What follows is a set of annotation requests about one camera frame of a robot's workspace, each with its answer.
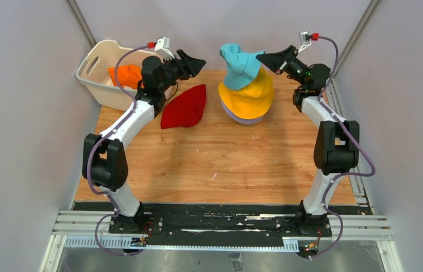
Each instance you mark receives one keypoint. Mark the yellow bucket hat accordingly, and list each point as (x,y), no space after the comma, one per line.
(252,101)

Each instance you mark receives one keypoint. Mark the wooden hat stand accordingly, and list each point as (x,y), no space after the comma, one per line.
(251,124)

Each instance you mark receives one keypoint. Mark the teal bucket hat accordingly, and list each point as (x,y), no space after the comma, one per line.
(242,67)

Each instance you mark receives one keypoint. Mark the red bucket hat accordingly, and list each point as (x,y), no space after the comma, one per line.
(186,110)

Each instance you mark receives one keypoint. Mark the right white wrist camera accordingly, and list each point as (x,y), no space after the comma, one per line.
(305,40)

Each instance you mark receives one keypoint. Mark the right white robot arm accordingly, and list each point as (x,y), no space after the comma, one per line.
(334,152)

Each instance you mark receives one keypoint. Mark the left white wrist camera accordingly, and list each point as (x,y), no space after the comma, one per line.
(162,48)

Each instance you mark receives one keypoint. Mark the aluminium frame rail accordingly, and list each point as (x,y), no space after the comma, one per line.
(79,229)

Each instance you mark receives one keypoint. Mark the white plastic basket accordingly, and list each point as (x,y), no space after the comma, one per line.
(98,72)

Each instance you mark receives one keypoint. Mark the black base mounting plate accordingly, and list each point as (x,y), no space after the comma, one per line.
(216,225)

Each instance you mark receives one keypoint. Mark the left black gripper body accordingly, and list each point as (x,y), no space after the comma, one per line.
(172,72)

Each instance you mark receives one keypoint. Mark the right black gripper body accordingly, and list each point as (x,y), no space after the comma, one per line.
(296,69)

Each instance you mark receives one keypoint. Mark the orange bucket hat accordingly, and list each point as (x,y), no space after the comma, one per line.
(129,75)

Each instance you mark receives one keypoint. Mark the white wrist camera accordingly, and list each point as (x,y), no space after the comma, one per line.
(162,48)
(305,40)

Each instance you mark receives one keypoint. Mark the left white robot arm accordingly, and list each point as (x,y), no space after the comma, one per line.
(105,165)

